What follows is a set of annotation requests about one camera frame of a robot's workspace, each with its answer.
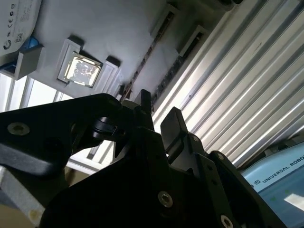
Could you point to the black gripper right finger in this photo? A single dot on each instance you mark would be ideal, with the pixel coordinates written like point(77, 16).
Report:
point(213, 175)

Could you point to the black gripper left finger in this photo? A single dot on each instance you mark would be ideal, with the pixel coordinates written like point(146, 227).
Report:
point(47, 133)

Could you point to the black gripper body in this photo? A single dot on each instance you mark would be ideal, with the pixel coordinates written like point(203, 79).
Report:
point(118, 202)

